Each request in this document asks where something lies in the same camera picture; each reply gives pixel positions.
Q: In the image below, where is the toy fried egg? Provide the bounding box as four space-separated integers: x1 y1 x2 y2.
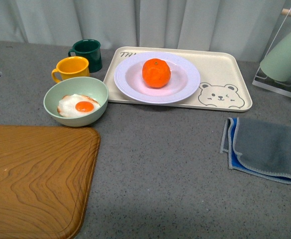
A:
57 94 100 118

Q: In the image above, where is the dark green mug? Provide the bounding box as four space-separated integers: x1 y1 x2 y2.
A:
68 39 102 73

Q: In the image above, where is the white round plate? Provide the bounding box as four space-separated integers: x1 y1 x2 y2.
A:
114 52 200 105

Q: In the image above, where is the orange fruit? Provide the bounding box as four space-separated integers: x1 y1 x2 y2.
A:
142 58 171 88

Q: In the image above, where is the grey blue cloth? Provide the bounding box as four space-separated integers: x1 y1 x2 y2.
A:
220 118 291 185

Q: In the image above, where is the light green bowl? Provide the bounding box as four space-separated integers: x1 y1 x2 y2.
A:
43 77 109 127

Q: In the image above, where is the cream bear tray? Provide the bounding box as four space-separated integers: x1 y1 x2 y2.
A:
104 46 253 112

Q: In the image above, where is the light green cup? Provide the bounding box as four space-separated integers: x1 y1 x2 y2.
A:
260 32 291 82

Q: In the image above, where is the yellow mug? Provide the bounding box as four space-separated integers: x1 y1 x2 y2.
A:
51 56 90 83

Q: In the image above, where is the wooden cutting board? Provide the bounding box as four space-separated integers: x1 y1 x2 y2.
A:
0 125 100 239

